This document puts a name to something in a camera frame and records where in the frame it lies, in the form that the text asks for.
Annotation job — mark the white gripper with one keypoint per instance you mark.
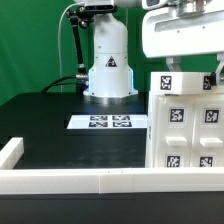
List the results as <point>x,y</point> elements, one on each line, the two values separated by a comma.
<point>167,33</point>

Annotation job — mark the white cabinet body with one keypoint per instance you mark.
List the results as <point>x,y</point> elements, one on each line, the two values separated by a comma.
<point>152,122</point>

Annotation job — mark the white cabinet top block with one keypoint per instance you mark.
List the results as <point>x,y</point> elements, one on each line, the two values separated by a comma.
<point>184,83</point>

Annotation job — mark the white door panel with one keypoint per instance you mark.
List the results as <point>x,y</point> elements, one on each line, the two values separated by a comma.
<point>174,132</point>
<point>208,133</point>

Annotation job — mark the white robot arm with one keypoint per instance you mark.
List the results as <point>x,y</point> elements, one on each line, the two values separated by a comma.
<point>110,78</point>

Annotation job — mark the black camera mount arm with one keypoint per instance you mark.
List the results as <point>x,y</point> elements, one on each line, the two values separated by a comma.
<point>77,21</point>

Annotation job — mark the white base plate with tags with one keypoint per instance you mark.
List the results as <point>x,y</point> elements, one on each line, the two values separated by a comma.
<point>107,121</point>

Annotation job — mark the white U-shaped fence frame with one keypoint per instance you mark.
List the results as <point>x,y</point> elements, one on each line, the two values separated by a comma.
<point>15,181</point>

